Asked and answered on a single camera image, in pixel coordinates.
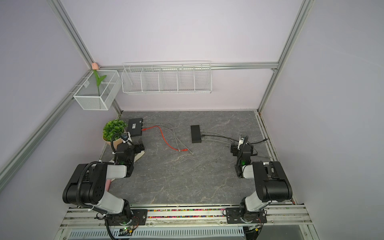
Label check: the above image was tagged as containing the black ethernet cable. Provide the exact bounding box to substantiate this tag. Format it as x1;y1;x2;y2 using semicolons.
200;133;268;145

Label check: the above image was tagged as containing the large black network switch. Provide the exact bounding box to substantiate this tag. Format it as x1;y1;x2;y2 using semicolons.
127;118;143;137

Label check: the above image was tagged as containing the grey ethernet cable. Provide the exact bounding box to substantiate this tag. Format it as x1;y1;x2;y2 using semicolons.
201;130;271;160
149;121;195;156

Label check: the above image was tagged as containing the red ethernet cable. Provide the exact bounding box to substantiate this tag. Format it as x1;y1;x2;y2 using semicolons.
141;125;189;152

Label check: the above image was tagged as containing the small black network switch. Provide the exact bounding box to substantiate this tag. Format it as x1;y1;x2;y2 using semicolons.
191;125;202;144

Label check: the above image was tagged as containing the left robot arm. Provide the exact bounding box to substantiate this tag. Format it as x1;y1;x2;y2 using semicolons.
62;136;145;226

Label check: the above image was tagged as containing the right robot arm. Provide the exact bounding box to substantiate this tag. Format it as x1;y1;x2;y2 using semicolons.
231;135;293;224

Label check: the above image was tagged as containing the green potted plant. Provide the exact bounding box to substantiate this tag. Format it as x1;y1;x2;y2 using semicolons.
103;120;128;143

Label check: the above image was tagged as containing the pink purple brush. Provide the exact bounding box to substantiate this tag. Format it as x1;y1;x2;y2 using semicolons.
105;179;111;192

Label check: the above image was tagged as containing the white mesh box basket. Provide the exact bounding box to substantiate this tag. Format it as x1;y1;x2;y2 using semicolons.
74;70;122;111

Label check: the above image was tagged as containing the pink artificial tulip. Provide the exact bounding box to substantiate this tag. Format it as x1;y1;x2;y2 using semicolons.
92;63;107;97

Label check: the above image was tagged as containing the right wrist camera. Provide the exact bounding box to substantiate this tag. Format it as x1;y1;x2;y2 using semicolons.
238;134;248;150

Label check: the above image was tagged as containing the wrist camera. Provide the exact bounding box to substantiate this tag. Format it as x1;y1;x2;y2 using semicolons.
121;132;134;146
238;134;248;150

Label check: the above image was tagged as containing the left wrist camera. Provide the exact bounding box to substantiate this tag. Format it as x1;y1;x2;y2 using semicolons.
121;132;134;146

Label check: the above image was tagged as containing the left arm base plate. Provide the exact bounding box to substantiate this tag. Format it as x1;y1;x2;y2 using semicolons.
106;209;148;227

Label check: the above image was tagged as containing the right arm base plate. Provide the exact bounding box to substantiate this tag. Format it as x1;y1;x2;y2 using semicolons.
222;207;267;224

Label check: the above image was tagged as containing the long white wire basket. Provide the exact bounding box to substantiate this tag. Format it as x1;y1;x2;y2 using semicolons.
122;61;213;94

